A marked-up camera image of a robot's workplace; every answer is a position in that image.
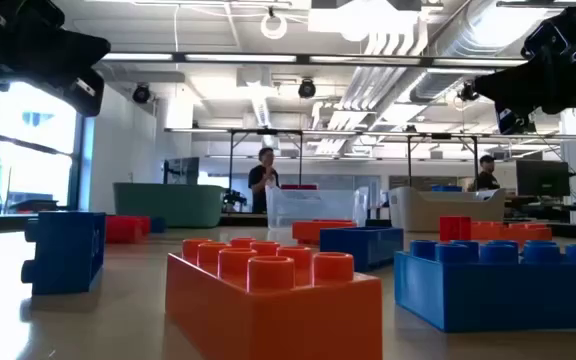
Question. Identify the black metal station frame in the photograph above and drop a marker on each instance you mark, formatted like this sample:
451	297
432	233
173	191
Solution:
409	160
231	160

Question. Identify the blue building block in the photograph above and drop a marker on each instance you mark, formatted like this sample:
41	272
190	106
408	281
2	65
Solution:
498	295
363	247
158	225
65	252

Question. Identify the white plastic bin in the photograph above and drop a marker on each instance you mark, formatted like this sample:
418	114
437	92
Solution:
443	212

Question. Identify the silver ventilation duct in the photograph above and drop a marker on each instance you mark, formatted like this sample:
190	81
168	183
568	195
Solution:
463	45

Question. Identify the red box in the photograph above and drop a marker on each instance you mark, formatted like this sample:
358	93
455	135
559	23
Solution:
298	186

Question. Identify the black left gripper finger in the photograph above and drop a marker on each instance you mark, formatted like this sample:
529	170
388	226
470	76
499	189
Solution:
73	52

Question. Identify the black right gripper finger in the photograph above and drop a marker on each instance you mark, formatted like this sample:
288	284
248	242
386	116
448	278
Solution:
528	87

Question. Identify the large window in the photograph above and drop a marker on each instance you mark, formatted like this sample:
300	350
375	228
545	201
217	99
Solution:
33	150

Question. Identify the person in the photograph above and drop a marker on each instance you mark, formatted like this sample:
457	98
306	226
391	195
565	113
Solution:
262	182
485	177

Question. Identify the clear plastic bin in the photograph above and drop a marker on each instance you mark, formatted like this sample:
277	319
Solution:
313	205

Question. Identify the overhead light bar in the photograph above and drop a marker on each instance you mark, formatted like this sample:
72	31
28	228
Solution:
313	59

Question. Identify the teal plastic bin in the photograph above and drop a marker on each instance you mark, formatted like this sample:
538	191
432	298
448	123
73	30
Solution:
168	205

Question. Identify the blue box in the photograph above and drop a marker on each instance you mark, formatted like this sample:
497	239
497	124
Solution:
446	188

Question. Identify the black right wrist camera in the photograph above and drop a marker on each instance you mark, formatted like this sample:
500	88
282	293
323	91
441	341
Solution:
514	122

